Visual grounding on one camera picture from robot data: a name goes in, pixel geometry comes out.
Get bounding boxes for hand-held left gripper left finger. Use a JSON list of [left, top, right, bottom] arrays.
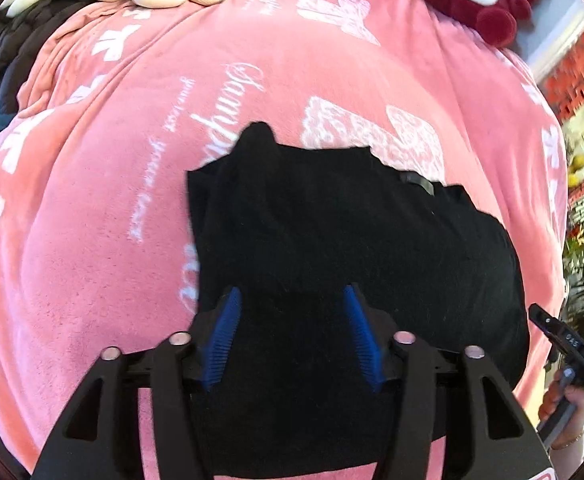
[[31, 285, 243, 480]]

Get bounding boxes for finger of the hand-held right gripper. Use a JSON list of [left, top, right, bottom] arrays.
[[528, 302, 582, 357]]

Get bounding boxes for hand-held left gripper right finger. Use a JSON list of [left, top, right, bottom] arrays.
[[342, 282, 555, 480]]

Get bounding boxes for black long-sleeved top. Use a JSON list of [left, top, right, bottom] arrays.
[[186, 121, 530, 471]]

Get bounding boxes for person's right forearm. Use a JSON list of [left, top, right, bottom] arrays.
[[554, 432, 584, 468]]

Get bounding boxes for person's right hand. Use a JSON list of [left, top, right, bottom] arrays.
[[538, 367, 584, 448]]

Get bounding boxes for pink printed blanket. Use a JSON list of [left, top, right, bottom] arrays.
[[0, 0, 570, 480]]

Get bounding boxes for brown puffer jacket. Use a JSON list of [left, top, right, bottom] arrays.
[[0, 0, 93, 116]]

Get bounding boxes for thin bracelet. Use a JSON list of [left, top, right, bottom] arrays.
[[551, 430, 584, 451]]

